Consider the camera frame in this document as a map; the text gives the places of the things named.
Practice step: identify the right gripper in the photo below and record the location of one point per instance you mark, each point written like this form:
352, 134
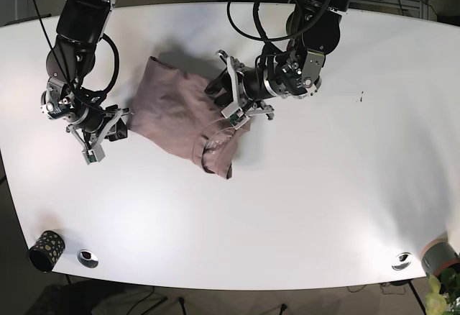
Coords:
111, 127

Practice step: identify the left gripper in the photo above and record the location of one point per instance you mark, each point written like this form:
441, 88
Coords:
238, 92

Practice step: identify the dusty pink garment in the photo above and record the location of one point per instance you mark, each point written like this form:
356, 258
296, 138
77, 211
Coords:
172, 110

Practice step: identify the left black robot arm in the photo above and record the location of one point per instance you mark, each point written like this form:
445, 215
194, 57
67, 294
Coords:
288, 66

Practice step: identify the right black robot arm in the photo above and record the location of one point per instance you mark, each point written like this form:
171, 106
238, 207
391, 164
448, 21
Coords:
71, 58

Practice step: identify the left silver table grommet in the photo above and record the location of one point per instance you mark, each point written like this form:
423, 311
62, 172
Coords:
87, 259

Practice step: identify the silver table grommet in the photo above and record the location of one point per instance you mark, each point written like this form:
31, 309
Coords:
87, 259
401, 261

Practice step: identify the black gold-dotted cup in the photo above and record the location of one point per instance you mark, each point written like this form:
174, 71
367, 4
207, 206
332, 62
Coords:
46, 251

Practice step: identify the right silver table grommet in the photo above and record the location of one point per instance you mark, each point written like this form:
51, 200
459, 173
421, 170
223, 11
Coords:
401, 261

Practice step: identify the grey flower pot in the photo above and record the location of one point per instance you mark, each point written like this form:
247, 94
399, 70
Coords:
437, 256

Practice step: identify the green potted plant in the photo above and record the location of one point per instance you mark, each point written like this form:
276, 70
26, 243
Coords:
443, 298

